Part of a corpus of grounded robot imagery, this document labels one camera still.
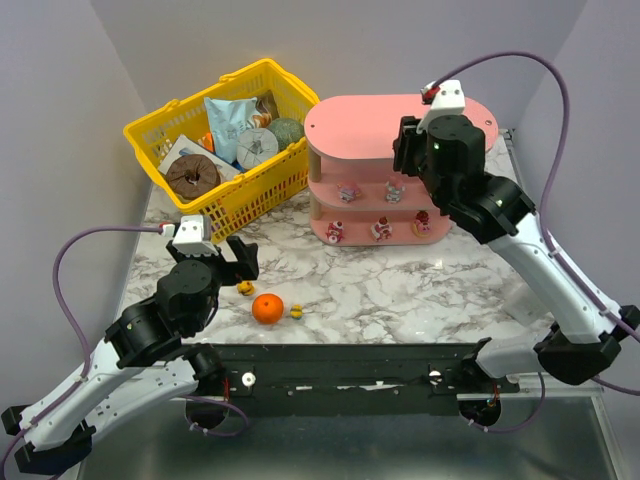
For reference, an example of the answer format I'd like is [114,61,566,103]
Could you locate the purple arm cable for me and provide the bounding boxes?
[434,51,640,434]
[0,225,164,480]

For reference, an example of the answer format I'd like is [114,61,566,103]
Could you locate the pink bear strawberry toy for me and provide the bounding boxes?
[326,221,344,245]

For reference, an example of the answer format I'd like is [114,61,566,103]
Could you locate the grey paper-wrapped roll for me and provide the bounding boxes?
[236,128,279,171]

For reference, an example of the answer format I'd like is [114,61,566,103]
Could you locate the brown snack bag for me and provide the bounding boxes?
[252,92,280,128]

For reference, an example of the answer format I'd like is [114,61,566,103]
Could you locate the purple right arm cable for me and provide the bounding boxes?
[434,51,640,434]

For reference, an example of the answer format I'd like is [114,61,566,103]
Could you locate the pink figure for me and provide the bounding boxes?
[385,176,406,204]

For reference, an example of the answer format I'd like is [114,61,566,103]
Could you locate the yellow duck toy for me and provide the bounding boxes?
[236,280,255,296]

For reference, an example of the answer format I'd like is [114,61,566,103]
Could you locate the orange fruit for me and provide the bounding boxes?
[251,293,284,325]

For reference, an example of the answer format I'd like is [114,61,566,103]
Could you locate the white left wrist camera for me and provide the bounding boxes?
[160,214,218,257]

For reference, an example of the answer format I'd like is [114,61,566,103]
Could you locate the light blue cassava chips bag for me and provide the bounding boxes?
[204,97,261,163]

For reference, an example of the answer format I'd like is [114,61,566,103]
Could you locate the brown striped wrapped roll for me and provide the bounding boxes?
[165,154,222,201]

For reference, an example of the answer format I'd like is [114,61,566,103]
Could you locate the pink round planet toy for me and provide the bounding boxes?
[336,181,362,203]

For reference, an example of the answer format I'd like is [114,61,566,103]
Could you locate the white and blue box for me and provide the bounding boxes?
[158,135,241,182]

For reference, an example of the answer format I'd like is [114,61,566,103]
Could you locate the green melon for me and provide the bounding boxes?
[267,118,304,151]

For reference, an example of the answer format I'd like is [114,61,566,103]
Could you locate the pink three-tier wooden shelf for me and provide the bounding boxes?
[303,93,500,247]

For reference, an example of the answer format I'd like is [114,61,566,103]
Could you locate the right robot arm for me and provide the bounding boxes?
[393,115,639,385]

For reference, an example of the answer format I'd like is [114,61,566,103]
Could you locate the pink bear donut toy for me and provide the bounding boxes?
[412,210,431,237]

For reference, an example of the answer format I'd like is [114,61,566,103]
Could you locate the small yellow minion toy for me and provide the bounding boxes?
[290,305,303,320]

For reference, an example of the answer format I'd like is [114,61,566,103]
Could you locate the yellow plastic shopping basket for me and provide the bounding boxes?
[123,58,319,242]

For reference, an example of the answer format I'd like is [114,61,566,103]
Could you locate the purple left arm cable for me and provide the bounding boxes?
[0,225,164,480]

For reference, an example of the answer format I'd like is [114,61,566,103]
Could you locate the black front mounting rail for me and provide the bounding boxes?
[194,344,519,418]

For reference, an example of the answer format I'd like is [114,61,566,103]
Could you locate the orange snack packet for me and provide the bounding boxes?
[202,132,215,153]

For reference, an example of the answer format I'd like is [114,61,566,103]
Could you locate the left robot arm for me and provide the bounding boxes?
[1,236,259,477]

